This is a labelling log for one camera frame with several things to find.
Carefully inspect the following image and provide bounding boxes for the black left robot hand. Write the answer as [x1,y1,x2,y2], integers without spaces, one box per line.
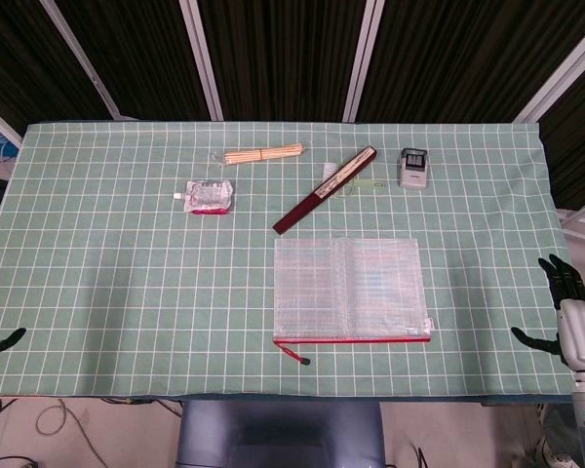
[0,256,28,361]

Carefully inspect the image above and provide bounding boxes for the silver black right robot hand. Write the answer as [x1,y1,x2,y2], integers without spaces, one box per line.
[510,253,585,379]

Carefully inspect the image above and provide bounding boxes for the white mesh zipper pouch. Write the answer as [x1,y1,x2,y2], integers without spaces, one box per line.
[271,236,436,367]

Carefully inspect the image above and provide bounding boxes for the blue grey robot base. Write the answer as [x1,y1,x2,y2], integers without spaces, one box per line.
[175,399,386,468]

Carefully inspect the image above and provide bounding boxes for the grey stamp device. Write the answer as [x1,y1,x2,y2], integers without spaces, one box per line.
[396,147,429,190]

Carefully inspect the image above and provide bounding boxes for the dark red folded fan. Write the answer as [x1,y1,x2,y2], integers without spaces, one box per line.
[271,144,379,234]

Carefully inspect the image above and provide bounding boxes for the green white grid tablecloth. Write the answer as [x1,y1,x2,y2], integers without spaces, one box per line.
[0,120,575,405]

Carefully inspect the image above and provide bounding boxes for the silver red spout pouch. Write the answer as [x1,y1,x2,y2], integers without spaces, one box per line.
[173,178,237,217]

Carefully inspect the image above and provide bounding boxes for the pale green plastic clip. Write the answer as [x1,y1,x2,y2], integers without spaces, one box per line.
[338,177,386,200]

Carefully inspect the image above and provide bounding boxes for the bundle of wooden sticks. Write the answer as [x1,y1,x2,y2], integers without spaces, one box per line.
[210,141,307,168]

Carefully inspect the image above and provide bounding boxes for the black pleated curtain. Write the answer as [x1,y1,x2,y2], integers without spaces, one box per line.
[0,0,585,211]

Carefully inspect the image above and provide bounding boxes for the beige floor cable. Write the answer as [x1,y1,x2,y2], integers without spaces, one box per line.
[34,398,95,441]

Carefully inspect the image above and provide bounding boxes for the black floor cables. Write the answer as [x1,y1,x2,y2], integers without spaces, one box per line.
[0,397,182,468]

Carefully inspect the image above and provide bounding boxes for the white aluminium frame post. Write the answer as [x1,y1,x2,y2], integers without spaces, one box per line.
[512,21,585,124]
[178,0,224,122]
[38,0,128,121]
[341,0,387,123]

